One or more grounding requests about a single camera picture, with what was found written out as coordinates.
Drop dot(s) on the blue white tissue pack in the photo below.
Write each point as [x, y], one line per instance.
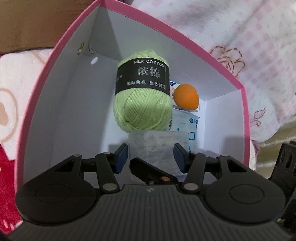
[184, 121]

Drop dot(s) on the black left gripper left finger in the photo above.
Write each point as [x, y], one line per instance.
[108, 164]

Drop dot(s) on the red bear blanket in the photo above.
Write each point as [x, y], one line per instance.
[19, 73]

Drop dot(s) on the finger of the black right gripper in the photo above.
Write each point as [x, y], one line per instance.
[150, 174]

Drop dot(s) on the orange makeup sponge egg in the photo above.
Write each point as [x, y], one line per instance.
[186, 97]

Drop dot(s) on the white wet wipes pack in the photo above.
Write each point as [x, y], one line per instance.
[173, 86]

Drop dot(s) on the clear plastic box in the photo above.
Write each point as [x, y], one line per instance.
[156, 148]

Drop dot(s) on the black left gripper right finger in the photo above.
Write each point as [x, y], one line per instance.
[192, 164]

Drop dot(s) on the brown pillow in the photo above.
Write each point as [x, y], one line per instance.
[36, 24]

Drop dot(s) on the striped green bedding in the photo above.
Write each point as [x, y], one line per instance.
[268, 151]

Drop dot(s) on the green yarn ball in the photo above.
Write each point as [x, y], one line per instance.
[142, 93]

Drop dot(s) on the pink cardboard box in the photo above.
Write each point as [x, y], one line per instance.
[71, 107]

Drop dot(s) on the pink floral quilt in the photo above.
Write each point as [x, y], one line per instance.
[254, 40]

